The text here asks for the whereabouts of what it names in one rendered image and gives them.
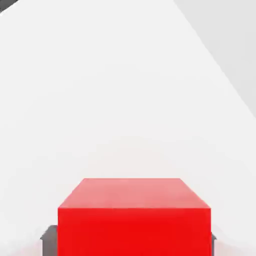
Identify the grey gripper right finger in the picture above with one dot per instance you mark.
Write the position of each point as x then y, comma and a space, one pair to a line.
213, 245

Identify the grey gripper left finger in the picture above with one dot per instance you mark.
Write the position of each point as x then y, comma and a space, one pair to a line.
50, 242

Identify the small red cube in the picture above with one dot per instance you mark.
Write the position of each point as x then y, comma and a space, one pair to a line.
134, 230

